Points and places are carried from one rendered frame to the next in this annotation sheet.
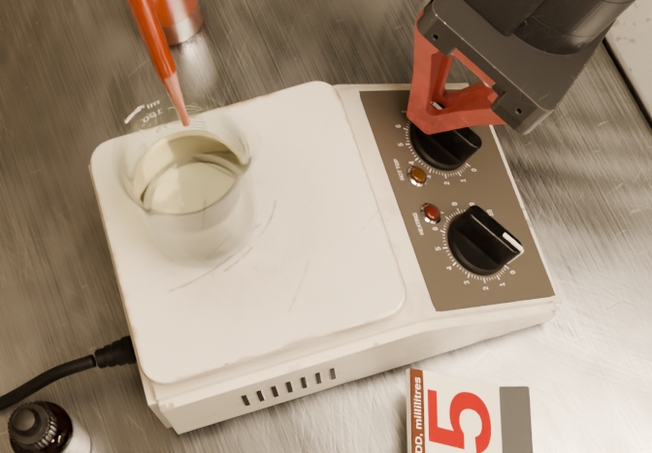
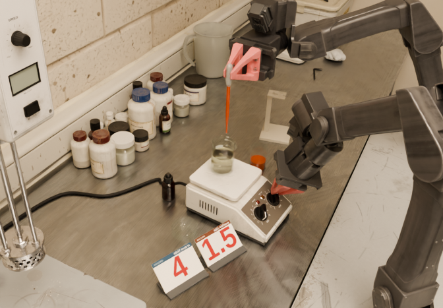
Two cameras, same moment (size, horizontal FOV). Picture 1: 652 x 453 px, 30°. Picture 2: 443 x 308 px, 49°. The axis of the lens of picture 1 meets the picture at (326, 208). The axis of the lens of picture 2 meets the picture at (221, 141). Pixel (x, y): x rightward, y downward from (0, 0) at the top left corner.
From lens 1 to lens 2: 67 cm
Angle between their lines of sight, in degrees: 41
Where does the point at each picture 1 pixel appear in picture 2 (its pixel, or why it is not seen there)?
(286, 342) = (212, 188)
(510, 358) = (250, 245)
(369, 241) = (240, 188)
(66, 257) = not seen: hidden behind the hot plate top
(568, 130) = (303, 228)
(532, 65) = (285, 170)
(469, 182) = (271, 208)
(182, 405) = (190, 190)
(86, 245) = not seen: hidden behind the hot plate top
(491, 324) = (249, 225)
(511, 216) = (273, 219)
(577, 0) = (298, 160)
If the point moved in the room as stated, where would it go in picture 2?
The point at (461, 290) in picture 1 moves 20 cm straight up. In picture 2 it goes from (248, 214) to (258, 131)
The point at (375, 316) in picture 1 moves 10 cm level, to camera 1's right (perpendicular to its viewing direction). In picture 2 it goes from (229, 196) to (267, 221)
